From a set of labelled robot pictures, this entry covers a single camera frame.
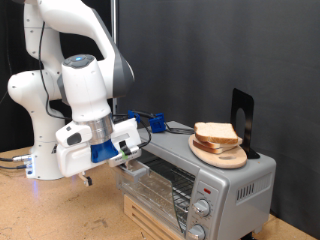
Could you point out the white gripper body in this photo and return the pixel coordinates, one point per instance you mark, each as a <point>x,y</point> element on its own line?
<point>73,160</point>

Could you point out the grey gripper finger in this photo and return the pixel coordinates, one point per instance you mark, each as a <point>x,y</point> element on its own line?
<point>87,180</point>
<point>128,165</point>

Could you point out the metal spatula with blue block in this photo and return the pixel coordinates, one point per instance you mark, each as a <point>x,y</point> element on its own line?
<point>157,123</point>

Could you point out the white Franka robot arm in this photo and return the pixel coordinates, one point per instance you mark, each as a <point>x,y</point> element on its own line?
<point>40,133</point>

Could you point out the silver oven knob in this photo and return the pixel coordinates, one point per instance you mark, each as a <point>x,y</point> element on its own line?
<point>201,208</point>
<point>196,232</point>

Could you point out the silver toaster oven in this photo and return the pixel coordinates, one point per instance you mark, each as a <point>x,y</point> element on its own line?
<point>233,200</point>

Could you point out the black fabric backdrop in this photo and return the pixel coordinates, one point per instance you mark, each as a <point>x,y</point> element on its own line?
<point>6,133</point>

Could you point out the round wooden board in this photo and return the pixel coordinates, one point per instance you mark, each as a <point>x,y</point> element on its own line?
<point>216,160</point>

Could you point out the black metal bookend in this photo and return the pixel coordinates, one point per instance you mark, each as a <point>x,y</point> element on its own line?
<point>248,103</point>

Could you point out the grey fabric backdrop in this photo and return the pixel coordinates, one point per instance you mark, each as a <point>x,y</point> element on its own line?
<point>216,50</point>

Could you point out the white wrist camera blue mount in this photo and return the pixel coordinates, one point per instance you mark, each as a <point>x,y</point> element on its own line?
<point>128,133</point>

